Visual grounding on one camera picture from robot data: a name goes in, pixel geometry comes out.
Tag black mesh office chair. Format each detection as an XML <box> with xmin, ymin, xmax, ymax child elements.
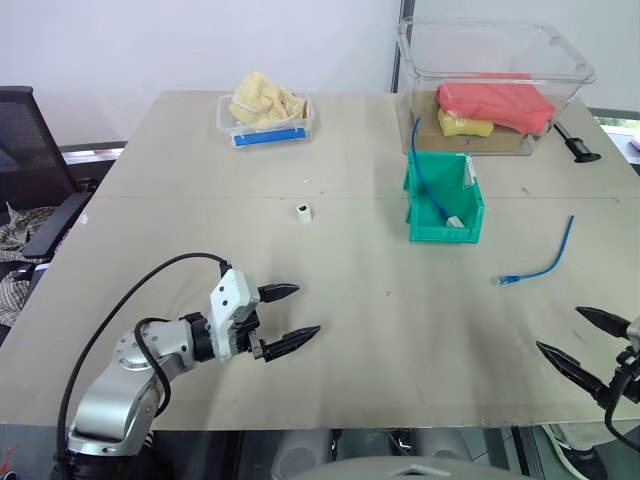
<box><xmin>0</xmin><ymin>85</ymin><xmax>97</xmax><ymax>262</ymax></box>

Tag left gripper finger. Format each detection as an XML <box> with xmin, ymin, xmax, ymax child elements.
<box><xmin>262</xmin><ymin>325</ymin><xmax>322</xmax><ymax>364</ymax></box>
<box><xmin>263</xmin><ymin>282</ymin><xmax>302</xmax><ymax>303</ymax></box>

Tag dark metal frame post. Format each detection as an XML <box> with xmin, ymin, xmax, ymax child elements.
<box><xmin>388</xmin><ymin>0</ymin><xmax>417</xmax><ymax>95</ymax></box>

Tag yellow sponge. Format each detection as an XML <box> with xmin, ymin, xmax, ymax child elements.
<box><xmin>436</xmin><ymin>109</ymin><xmax>497</xmax><ymax>138</ymax></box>

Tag plaid cloth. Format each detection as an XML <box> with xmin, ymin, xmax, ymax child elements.
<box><xmin>0</xmin><ymin>201</ymin><xmax>57</xmax><ymax>327</ymax></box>

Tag crumpled yellow cloth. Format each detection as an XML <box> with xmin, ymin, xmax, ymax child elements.
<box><xmin>228</xmin><ymin>71</ymin><xmax>308</xmax><ymax>124</ymax></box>

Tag black handled tool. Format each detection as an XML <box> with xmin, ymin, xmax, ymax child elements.
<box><xmin>551</xmin><ymin>121</ymin><xmax>603</xmax><ymax>164</ymax></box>

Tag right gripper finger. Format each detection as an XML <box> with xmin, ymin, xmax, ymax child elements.
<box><xmin>535</xmin><ymin>341</ymin><xmax>611</xmax><ymax>404</ymax></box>
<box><xmin>575</xmin><ymin>306</ymin><xmax>632</xmax><ymax>340</ymax></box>

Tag blue strip in container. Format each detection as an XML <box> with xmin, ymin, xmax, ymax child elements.
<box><xmin>233</xmin><ymin>126</ymin><xmax>307</xmax><ymax>148</ymax></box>

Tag large clear plastic tub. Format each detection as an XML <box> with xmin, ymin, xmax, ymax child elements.
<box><xmin>396</xmin><ymin>16</ymin><xmax>598</xmax><ymax>158</ymax></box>

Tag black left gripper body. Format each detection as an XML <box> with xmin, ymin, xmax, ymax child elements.
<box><xmin>227</xmin><ymin>286</ymin><xmax>267</xmax><ymax>363</ymax></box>

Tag green plastic parts bin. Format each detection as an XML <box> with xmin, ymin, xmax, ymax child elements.
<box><xmin>402</xmin><ymin>150</ymin><xmax>487</xmax><ymax>247</ymax></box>

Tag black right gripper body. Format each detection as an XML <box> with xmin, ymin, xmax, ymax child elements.
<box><xmin>606</xmin><ymin>346</ymin><xmax>640</xmax><ymax>409</ymax></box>

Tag small clear plastic container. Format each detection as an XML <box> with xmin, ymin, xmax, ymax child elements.
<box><xmin>215</xmin><ymin>91</ymin><xmax>318</xmax><ymax>150</ymax></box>

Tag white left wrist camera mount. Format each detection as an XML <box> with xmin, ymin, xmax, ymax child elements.
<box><xmin>208</xmin><ymin>269</ymin><xmax>262</xmax><ymax>363</ymax></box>

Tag black sneaker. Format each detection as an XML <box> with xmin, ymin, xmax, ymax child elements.
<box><xmin>541</xmin><ymin>423</ymin><xmax>609</xmax><ymax>480</ymax></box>

